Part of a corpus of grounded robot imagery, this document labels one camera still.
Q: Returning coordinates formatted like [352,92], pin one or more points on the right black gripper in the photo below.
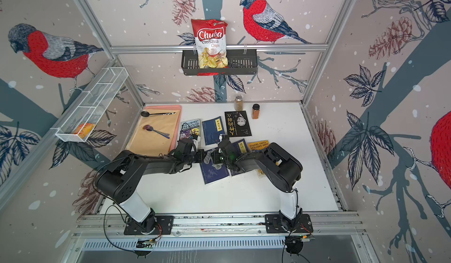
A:
[215,154]

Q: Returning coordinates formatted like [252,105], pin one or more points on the grey striped cleaning cloth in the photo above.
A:
[213,157]

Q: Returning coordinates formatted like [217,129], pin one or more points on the grey treehouse paperback book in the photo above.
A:
[190,129]

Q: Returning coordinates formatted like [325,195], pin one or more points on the black Chinese paperback book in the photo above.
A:
[237,124]

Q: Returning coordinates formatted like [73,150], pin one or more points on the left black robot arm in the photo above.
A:
[121,177]

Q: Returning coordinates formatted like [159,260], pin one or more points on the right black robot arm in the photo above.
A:
[280,167]

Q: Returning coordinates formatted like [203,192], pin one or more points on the upper navy thread-bound book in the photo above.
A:
[212,130]

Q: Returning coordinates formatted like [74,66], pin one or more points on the yellow treehouse paperback book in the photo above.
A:
[257,146]

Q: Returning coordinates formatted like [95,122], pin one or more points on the purple spoon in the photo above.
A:
[151,129]

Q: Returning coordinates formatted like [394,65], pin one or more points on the glass jar orange spice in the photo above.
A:
[255,111]

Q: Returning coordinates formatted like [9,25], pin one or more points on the glass jar brown spice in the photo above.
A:
[238,103]

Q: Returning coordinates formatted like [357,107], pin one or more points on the black spoon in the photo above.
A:
[147,114]

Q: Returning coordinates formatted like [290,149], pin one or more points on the orange packet in shelf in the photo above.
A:
[83,130]

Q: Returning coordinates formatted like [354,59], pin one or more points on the red cassava chips bag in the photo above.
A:
[211,46]

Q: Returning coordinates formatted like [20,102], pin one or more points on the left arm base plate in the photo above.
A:
[154,225]

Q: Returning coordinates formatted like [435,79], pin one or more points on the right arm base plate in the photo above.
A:
[278,223]

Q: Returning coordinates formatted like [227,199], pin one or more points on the black wall basket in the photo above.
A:
[240,62]

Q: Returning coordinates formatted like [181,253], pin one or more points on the white wire wall shelf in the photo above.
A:
[94,101]

